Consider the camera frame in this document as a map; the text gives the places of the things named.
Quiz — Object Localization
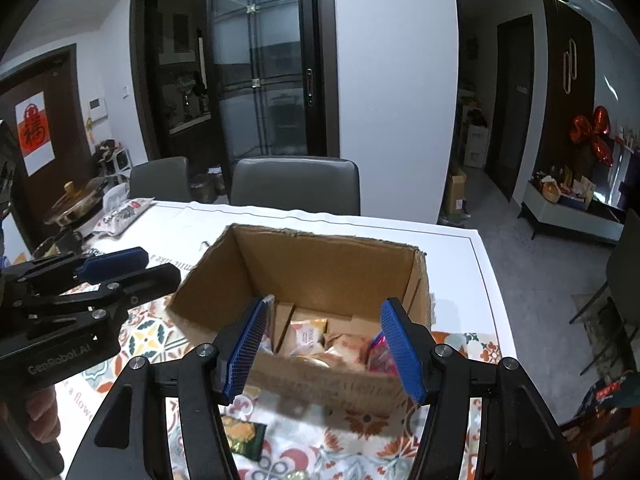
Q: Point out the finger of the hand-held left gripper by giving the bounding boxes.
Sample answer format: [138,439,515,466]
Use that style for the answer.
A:
[0,264,182,348]
[0,247,150,306]

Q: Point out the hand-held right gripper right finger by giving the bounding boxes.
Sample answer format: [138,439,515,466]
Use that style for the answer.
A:
[380,297,581,480]

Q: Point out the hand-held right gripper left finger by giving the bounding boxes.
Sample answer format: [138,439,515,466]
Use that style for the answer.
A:
[82,296,276,480]

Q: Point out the pink snack packet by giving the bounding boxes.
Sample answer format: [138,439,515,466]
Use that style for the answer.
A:
[369,337,401,374]

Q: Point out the cream snack packet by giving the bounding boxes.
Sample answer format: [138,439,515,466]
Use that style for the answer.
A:
[324,332,377,372]

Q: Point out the brown cardboard box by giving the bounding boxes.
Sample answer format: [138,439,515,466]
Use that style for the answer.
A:
[167,224,436,413]

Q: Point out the person's left hand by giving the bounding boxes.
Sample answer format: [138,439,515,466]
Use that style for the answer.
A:
[22,387,60,443]

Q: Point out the floral tissue pack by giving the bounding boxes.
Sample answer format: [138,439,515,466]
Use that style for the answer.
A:
[92,199,155,236]

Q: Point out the patterned tile-print table runner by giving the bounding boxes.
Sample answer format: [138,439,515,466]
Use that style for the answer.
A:
[55,280,503,480]

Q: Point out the brass hot pot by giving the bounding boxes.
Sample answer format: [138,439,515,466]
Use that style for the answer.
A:
[44,180,108,228]

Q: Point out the green snack packet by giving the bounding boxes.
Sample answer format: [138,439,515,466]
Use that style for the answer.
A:
[220,416,268,461]

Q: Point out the narrow grey upholstered chair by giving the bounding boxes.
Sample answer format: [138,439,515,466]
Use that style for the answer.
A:
[129,156,192,203]

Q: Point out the small brown floor box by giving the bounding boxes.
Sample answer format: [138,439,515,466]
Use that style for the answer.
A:
[442,167,468,216]

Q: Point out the wide grey upholstered chair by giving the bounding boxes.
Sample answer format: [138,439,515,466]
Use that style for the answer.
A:
[231,157,361,216]

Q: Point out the orange wooden chair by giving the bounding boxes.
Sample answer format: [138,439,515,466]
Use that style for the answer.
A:
[560,407,640,480]

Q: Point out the dark green cloth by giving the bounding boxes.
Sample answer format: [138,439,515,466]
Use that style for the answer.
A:
[582,370,640,413]

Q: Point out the white low cabinet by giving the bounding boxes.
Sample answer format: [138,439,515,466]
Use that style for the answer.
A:
[517,180,626,246]

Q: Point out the white cardboard box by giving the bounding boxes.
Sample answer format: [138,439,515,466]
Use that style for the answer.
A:
[462,124,491,168]

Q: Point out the dark grey dining chair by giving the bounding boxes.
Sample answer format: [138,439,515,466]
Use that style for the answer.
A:
[570,220,640,376]

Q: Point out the dark-framed glass sliding door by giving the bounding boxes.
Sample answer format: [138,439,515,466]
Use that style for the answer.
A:
[202,0,333,206]

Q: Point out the dark wooden door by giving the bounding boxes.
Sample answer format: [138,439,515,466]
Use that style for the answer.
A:
[485,14,536,203]

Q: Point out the red heart balloons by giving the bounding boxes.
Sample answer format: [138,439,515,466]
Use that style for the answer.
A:
[571,106,615,168]

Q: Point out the red and white wall calendar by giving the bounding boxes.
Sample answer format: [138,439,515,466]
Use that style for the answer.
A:
[15,91,55,177]

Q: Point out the metal loop wall decoration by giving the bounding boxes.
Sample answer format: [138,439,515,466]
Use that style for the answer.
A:
[561,37,580,94]

